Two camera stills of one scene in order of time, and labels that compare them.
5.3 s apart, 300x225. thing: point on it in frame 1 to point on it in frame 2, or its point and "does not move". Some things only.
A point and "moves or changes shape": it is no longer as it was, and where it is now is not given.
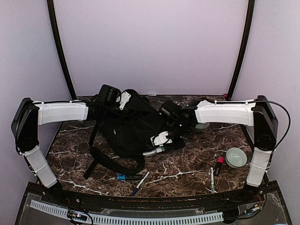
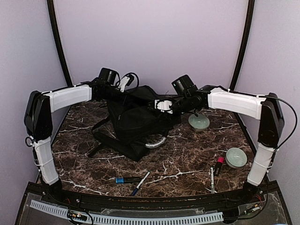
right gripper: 180,144 to 177,120
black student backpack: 120,136 moves or changes shape
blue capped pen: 135,190 does not move
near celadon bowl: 236,157 does not move
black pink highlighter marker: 220,161 does not move
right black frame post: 246,36 does not move
